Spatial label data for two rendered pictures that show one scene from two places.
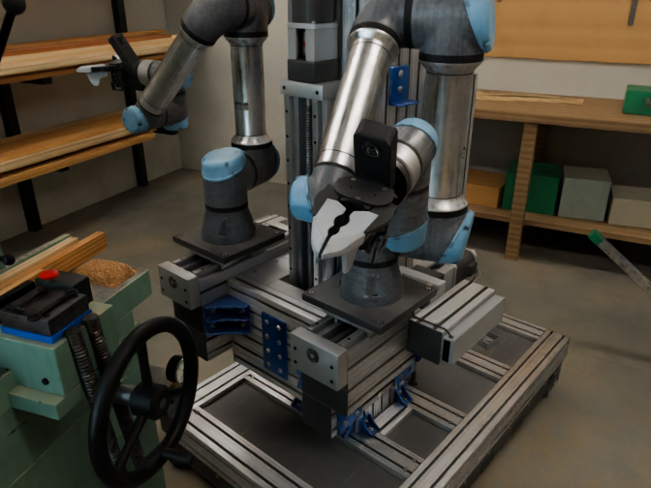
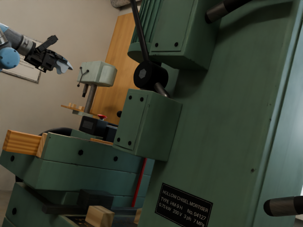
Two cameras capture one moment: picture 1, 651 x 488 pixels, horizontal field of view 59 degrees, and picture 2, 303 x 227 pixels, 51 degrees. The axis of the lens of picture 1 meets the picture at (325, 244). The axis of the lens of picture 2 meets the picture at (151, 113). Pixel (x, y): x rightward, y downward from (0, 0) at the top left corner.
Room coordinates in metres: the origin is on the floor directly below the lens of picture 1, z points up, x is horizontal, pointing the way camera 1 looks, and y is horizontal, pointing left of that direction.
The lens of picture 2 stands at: (1.65, 1.03, 1.00)
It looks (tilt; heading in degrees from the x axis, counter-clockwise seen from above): 4 degrees up; 207
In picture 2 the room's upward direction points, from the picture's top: 15 degrees clockwise
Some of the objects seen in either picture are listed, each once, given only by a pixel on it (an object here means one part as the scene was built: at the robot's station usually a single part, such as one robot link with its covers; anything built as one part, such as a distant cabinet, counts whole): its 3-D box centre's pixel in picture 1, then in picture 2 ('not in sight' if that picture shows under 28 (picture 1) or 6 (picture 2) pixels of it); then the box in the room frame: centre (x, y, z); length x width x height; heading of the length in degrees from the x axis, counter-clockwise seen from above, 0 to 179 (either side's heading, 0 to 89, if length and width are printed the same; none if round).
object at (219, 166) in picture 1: (226, 176); not in sight; (1.47, 0.27, 0.98); 0.13 x 0.12 x 0.14; 153
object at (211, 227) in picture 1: (227, 217); not in sight; (1.47, 0.27, 0.87); 0.15 x 0.15 x 0.10
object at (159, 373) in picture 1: (155, 389); not in sight; (1.09, 0.40, 0.58); 0.12 x 0.08 x 0.08; 71
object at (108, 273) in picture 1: (102, 268); not in sight; (1.06, 0.47, 0.91); 0.12 x 0.09 x 0.03; 71
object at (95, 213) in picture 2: not in sight; (99, 216); (1.08, 0.69, 0.82); 0.04 x 0.03 x 0.03; 77
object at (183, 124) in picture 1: (170, 110); not in sight; (1.69, 0.46, 1.12); 0.11 x 0.08 x 0.11; 153
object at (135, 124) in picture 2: not in sight; (147, 124); (1.09, 0.75, 1.02); 0.09 x 0.07 x 0.12; 161
